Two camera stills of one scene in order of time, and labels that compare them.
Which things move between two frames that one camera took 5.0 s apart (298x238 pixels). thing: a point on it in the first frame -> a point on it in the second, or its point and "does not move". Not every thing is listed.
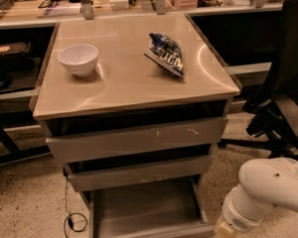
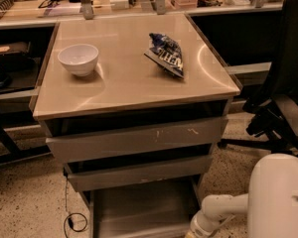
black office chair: (280, 112) does not move
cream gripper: (238, 218) -> (198, 228)
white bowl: (79, 59) does not move
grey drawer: (166, 209) does not move
